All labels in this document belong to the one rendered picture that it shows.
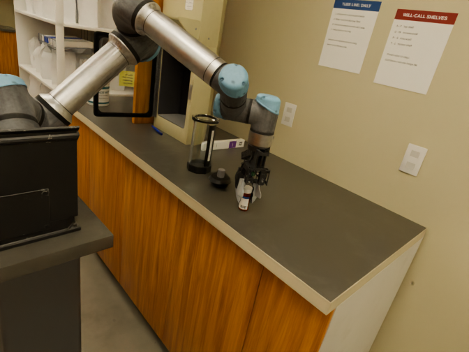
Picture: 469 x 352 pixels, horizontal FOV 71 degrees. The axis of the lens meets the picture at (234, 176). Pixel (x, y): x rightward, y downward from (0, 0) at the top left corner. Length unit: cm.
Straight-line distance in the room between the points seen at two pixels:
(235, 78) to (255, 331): 78
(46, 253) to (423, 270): 133
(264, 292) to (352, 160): 77
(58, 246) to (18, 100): 37
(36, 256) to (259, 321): 66
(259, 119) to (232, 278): 53
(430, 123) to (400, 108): 13
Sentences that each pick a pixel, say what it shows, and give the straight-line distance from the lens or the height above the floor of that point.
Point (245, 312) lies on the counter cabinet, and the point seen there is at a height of 67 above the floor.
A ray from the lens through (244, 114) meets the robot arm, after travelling 97.
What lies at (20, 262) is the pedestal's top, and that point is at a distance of 89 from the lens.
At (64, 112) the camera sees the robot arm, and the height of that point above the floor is 119.
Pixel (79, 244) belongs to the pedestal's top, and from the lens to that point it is 92.
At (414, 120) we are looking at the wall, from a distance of 145.
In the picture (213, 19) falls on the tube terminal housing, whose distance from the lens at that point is 161.
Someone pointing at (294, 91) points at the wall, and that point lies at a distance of 171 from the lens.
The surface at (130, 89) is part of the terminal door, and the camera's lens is 181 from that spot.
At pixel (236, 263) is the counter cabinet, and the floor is 81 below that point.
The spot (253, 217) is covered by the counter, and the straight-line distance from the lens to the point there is 110.
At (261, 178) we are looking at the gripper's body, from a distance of 102.
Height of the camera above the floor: 148
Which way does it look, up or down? 23 degrees down
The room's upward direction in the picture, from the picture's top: 11 degrees clockwise
